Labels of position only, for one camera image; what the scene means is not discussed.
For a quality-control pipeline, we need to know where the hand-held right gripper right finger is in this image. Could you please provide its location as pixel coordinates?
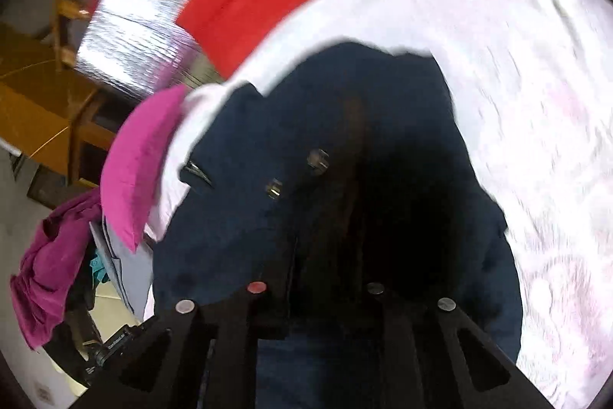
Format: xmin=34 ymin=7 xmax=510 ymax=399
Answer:
xmin=366 ymin=282 xmax=556 ymax=409

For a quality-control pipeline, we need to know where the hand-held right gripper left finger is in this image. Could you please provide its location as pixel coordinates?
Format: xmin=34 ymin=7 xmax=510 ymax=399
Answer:
xmin=72 ymin=282 xmax=288 ymax=409

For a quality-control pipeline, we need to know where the navy blue jacket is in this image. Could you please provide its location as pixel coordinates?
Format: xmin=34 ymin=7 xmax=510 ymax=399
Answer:
xmin=152 ymin=41 xmax=523 ymax=409

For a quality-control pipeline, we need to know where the grey cloth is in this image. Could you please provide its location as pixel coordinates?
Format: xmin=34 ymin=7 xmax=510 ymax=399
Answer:
xmin=89 ymin=218 xmax=154 ymax=319

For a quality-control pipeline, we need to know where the teal cloth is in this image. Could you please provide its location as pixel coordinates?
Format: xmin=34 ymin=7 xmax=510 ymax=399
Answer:
xmin=91 ymin=249 xmax=109 ymax=286

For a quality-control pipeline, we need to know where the black cloth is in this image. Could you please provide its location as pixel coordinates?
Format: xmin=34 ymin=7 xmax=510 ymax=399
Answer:
xmin=48 ymin=265 xmax=103 ymax=386

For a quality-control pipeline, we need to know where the purple garment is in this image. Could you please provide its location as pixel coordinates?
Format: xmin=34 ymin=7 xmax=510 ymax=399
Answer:
xmin=10 ymin=189 xmax=103 ymax=350

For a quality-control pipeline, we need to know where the pink folded cloth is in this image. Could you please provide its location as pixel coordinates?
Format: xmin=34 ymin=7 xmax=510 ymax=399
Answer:
xmin=100 ymin=84 xmax=190 ymax=253

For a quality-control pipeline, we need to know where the white pink bed sheet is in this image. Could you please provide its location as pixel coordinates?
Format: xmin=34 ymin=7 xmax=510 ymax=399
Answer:
xmin=144 ymin=0 xmax=610 ymax=409

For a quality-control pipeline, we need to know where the silver foil mat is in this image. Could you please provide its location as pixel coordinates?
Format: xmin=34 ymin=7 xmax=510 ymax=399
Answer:
xmin=75 ymin=0 xmax=357 ymax=103

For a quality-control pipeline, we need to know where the folded red cloth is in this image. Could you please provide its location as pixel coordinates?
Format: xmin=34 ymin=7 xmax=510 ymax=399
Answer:
xmin=175 ymin=0 xmax=332 ymax=77

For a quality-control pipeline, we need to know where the wooden chair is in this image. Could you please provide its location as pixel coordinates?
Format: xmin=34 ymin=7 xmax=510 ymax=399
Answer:
xmin=50 ymin=0 xmax=99 ymax=70

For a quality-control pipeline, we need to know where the black strapped device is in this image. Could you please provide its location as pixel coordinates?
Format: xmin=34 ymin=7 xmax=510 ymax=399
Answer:
xmin=84 ymin=323 xmax=144 ymax=387

